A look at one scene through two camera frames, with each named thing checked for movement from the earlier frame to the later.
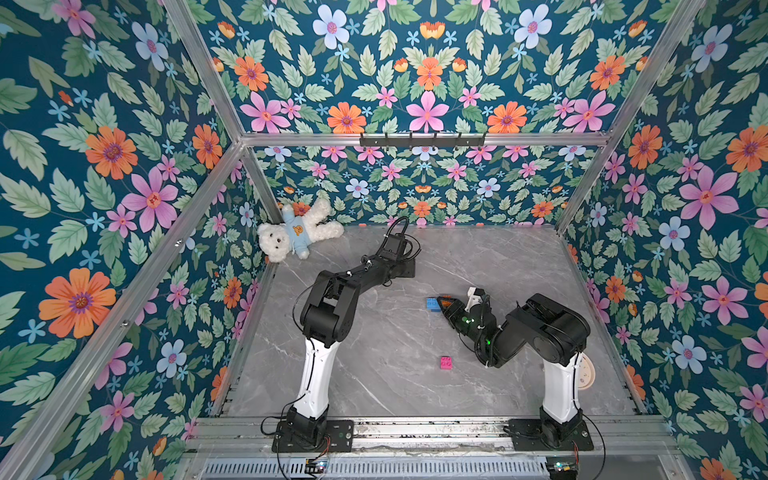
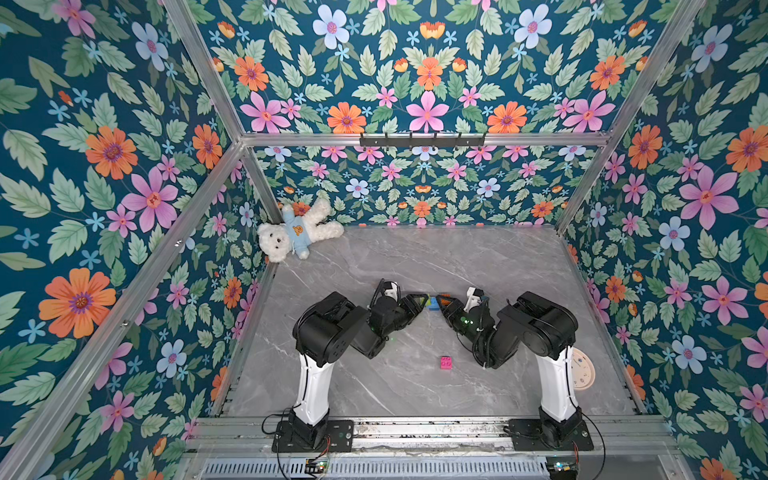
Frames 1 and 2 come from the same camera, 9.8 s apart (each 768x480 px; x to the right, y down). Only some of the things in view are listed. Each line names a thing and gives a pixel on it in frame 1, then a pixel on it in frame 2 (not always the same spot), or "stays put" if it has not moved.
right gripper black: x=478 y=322 stays put
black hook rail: x=422 y=142 stays put
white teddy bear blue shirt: x=297 y=232 stays put
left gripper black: x=409 y=268 to x=406 y=313
